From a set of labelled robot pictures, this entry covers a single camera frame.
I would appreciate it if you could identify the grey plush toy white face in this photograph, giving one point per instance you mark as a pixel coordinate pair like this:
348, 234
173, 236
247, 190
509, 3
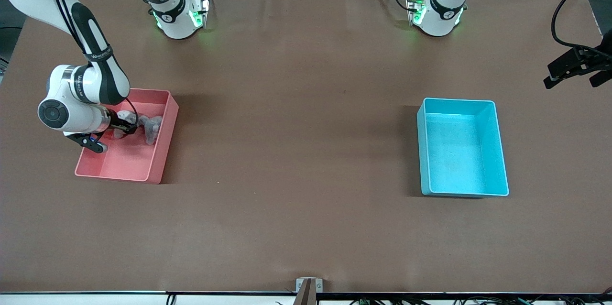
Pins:
126, 116

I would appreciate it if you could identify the pink plastic box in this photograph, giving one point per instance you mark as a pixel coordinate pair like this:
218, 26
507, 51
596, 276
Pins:
129, 161

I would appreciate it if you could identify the metal base connector plate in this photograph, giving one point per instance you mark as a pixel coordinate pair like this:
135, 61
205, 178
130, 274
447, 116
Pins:
413, 6
203, 8

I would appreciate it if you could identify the plain grey plush toy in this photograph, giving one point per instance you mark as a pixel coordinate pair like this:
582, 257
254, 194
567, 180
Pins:
152, 128

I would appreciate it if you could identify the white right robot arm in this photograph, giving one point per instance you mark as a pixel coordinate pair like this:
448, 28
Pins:
57, 8

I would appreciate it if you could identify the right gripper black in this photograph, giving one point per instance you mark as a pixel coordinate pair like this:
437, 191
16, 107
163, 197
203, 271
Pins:
117, 126

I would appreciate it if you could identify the metal table edge bracket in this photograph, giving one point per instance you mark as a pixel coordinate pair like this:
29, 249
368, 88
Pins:
300, 285

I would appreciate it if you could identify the blue plastic box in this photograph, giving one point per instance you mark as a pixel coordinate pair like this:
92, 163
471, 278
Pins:
459, 152

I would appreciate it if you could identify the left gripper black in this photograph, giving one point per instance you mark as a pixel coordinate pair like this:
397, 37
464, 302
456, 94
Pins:
589, 58

